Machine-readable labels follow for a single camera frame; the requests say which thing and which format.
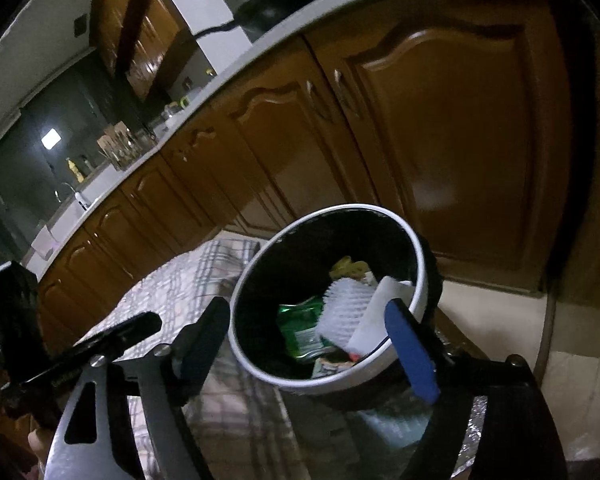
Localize white foam block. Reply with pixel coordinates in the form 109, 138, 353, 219
344, 276, 415, 358

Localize crushed green soda can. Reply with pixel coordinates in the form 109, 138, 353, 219
277, 297, 329, 361

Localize white trash bin black liner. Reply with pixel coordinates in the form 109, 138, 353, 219
228, 204, 442, 411

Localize brown wooden kitchen cabinets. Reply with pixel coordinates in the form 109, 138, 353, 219
38, 0, 571, 353

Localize right hand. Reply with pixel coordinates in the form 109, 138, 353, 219
28, 428, 54, 477

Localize plaid tablecloth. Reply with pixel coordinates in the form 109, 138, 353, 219
88, 235, 430, 479

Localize yellow candy wrapper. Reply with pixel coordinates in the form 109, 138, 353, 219
329, 256, 377, 286

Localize chrome sink faucet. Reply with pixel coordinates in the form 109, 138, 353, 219
54, 182, 91, 211

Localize yellow dish soap bottle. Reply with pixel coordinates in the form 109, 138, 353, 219
66, 157, 85, 183

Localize utensil rack on counter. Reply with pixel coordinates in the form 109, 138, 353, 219
97, 122, 157, 171

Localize black wok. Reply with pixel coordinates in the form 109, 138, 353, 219
193, 0, 315, 40

